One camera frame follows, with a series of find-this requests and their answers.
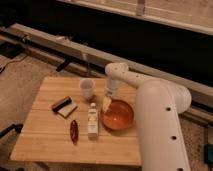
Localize wooden board table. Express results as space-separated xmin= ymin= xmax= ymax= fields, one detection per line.
xmin=11 ymin=77 xmax=141 ymax=166

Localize metal sliding door rail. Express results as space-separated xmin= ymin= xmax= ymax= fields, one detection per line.
xmin=0 ymin=24 xmax=213 ymax=108

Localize black cable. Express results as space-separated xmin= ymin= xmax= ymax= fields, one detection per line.
xmin=0 ymin=123 xmax=24 ymax=139

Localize black floor device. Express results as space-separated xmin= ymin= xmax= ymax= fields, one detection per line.
xmin=0 ymin=42 xmax=24 ymax=59

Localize red chili pepper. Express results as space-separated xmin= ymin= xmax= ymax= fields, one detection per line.
xmin=70 ymin=120 xmax=79 ymax=145

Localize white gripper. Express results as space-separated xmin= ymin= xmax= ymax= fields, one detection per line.
xmin=102 ymin=78 xmax=121 ymax=112

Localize blue box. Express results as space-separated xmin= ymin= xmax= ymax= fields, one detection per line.
xmin=204 ymin=144 xmax=213 ymax=165

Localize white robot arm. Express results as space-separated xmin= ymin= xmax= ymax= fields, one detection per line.
xmin=105 ymin=63 xmax=192 ymax=171

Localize white plastic cup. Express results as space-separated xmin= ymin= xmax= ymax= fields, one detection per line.
xmin=79 ymin=78 xmax=95 ymax=100

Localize orange ceramic bowl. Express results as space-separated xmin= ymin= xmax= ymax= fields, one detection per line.
xmin=100 ymin=99 xmax=134 ymax=130

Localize white glue bottle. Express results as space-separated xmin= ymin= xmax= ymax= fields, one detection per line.
xmin=87 ymin=103 xmax=99 ymax=139

